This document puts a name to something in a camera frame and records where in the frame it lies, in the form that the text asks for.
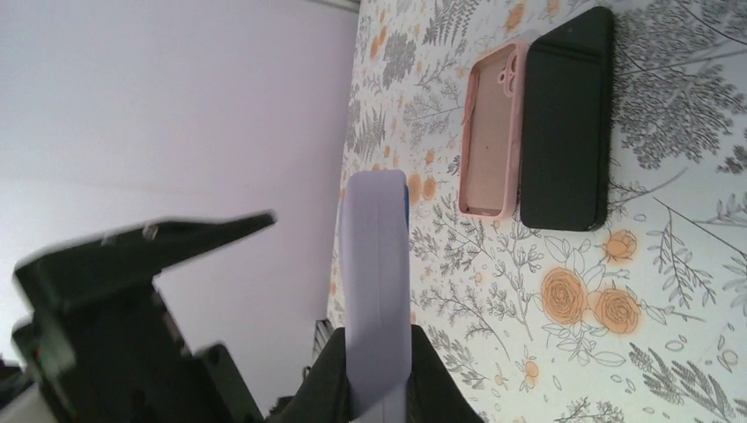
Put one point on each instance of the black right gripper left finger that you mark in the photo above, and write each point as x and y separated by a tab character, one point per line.
324	396

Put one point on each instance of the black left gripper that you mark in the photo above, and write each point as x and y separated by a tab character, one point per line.
124	360

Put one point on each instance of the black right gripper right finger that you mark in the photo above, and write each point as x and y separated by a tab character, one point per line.
432	394

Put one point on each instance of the lavender phone case with ring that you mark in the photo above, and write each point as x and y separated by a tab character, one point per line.
373	252

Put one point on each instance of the pink phone case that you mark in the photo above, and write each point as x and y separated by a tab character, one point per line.
491	133

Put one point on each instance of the black smartphone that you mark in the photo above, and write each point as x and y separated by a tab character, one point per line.
566	125

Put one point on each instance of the floral patterned table mat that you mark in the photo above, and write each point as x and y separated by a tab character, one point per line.
641	320

